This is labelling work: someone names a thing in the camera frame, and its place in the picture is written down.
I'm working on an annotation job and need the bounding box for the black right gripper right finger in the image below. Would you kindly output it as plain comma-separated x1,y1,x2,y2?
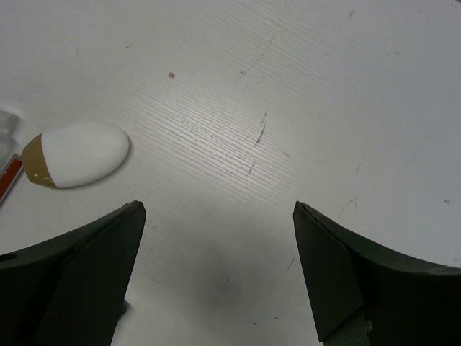
293,202,460,345

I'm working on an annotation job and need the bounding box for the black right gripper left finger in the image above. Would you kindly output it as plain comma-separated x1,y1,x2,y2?
1,201,146,345

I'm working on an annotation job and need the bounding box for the red lip gloss tube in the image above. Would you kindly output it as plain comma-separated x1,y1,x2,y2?
0,154,23,205

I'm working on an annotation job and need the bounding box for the clear plastic bottle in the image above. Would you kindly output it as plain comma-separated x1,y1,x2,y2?
0,110,23,170

